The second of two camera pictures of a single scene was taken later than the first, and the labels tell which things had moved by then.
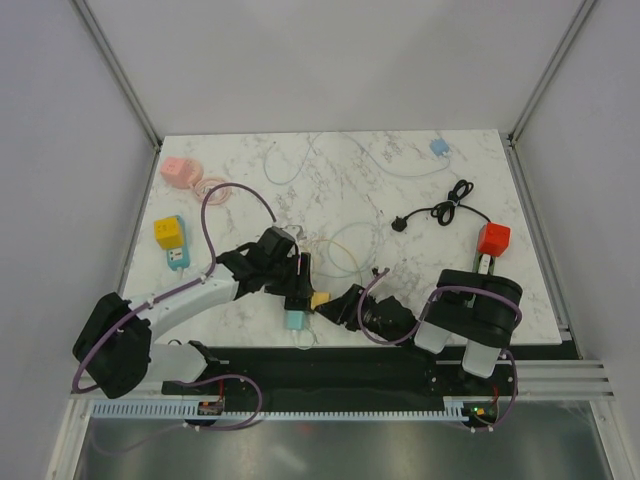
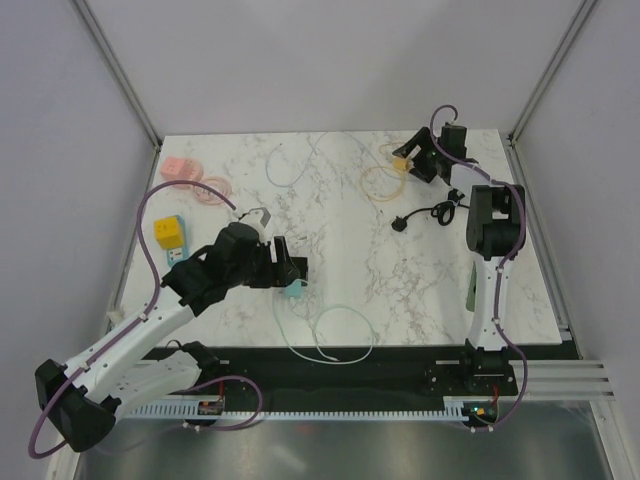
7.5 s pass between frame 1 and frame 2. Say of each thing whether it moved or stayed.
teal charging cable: moved
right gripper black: moved
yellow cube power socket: stayed
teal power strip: stayed
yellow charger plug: moved
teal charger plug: moved
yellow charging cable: moved
